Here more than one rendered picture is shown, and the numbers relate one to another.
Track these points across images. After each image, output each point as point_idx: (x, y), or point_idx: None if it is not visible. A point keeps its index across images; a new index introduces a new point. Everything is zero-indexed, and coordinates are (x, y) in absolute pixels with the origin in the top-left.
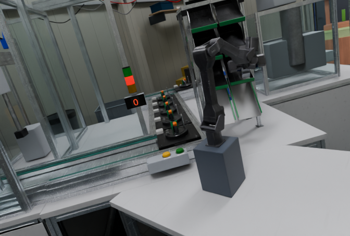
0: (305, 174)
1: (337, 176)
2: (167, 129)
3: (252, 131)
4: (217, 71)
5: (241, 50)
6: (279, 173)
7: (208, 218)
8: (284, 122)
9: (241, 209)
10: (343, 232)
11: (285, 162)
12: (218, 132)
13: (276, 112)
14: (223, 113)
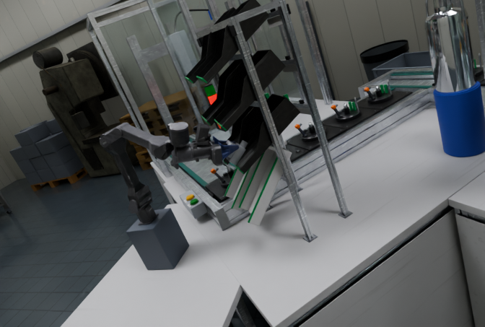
0: (167, 316)
1: None
2: None
3: (289, 237)
4: None
5: (149, 144)
6: (175, 294)
7: (128, 266)
8: (323, 263)
9: (132, 281)
10: None
11: (196, 292)
12: (132, 213)
13: (375, 240)
14: (136, 200)
